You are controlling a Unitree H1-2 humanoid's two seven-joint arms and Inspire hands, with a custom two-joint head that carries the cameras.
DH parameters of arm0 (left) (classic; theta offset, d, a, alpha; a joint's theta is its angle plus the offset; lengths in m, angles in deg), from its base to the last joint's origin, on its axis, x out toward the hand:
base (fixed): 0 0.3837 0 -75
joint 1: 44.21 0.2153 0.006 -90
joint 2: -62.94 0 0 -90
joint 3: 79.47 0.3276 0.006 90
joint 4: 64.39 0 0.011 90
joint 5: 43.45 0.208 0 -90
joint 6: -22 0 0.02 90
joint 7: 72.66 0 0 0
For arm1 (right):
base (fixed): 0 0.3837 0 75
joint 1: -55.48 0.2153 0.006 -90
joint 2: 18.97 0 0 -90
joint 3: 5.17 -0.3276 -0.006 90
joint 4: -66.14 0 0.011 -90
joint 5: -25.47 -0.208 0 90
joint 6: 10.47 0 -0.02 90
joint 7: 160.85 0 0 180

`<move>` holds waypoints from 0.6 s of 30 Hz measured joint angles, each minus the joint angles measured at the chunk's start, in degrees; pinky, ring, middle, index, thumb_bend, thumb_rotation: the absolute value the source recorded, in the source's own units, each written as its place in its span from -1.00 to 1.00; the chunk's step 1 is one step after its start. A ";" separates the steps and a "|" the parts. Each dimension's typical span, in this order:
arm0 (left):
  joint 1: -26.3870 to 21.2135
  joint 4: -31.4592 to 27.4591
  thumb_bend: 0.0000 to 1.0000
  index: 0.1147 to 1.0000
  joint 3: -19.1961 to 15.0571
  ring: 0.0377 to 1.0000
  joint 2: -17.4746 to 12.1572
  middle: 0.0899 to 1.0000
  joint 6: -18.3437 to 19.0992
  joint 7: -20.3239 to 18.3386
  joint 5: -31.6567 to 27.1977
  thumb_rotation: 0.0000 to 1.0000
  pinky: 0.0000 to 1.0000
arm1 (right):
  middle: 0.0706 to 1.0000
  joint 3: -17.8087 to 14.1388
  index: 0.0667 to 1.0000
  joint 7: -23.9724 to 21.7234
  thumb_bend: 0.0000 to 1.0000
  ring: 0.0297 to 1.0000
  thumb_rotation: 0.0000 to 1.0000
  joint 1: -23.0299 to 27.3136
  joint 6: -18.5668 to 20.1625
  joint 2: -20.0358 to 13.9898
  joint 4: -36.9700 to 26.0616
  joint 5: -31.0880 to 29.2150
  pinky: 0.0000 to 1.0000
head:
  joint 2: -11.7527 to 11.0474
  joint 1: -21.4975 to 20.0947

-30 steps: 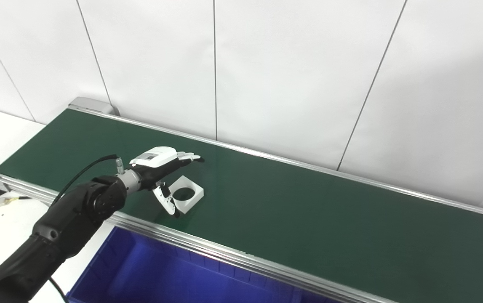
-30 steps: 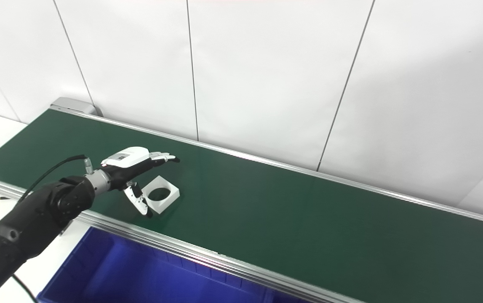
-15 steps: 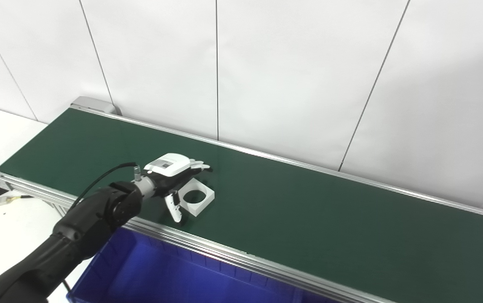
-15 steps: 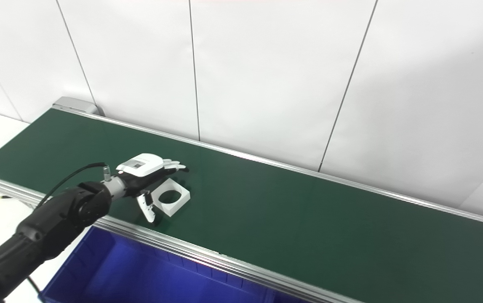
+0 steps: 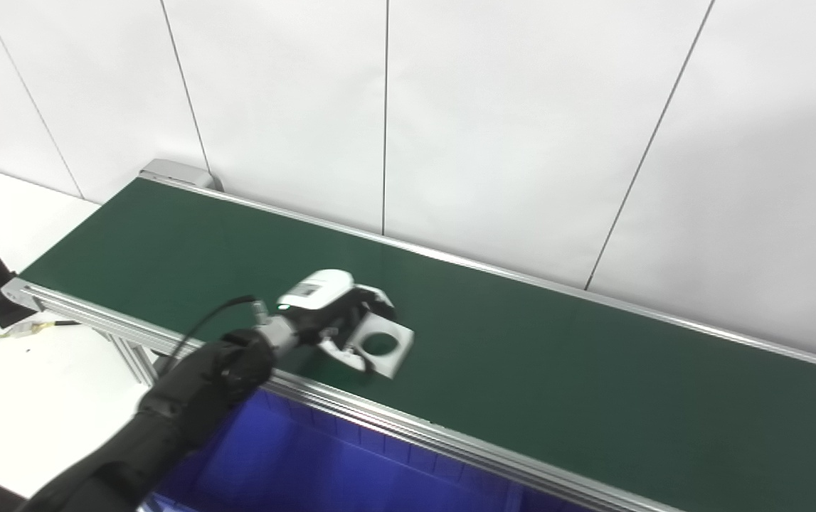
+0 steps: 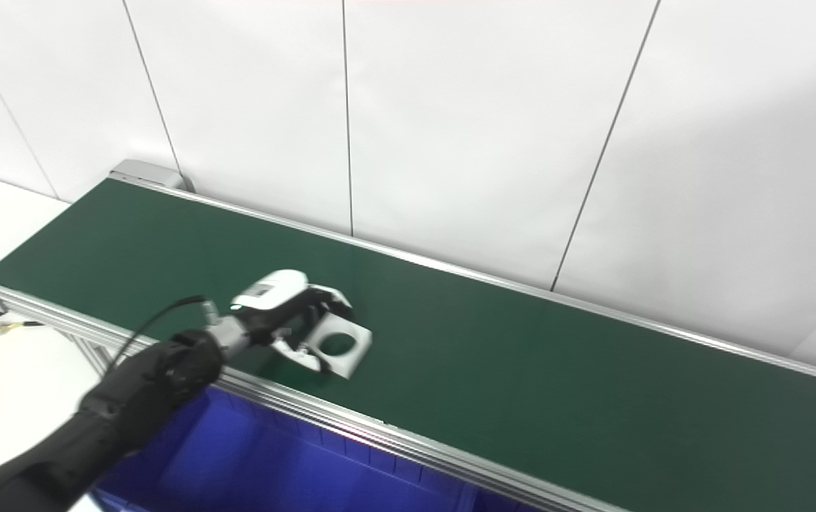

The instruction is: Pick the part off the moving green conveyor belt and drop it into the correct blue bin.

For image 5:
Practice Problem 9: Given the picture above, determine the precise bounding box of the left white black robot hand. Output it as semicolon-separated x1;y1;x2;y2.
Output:
276;269;398;375

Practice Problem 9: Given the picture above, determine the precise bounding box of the green conveyor belt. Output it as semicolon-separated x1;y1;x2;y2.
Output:
2;158;816;512
20;177;816;512

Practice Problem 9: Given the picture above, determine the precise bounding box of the black cable with yellow connector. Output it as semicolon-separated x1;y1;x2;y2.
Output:
0;319;83;363

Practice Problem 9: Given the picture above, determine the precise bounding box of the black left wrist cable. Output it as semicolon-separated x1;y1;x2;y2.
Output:
161;294;270;378

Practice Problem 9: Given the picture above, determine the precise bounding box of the white square part with hole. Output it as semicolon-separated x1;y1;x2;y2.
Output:
340;284;415;380

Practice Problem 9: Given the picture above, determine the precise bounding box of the large blue plastic bin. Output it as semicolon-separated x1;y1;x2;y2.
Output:
139;388;593;512

